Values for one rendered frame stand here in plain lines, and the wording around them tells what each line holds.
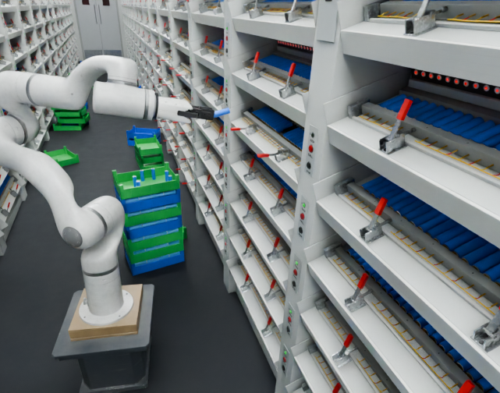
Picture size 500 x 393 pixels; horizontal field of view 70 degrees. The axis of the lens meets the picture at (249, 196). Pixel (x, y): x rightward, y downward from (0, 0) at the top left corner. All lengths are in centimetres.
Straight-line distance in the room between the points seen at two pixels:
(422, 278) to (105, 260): 98
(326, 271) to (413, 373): 30
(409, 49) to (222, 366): 138
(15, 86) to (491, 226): 116
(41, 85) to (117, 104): 23
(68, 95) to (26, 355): 118
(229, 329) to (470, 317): 129
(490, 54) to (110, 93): 83
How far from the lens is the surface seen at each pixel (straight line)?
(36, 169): 128
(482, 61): 55
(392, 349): 82
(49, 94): 115
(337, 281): 93
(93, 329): 142
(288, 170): 102
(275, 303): 138
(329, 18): 81
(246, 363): 166
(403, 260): 72
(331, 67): 80
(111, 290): 138
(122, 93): 104
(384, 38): 67
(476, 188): 59
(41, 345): 191
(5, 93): 126
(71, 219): 120
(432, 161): 64
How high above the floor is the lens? 133
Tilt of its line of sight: 28 degrees down
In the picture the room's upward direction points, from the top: 2 degrees clockwise
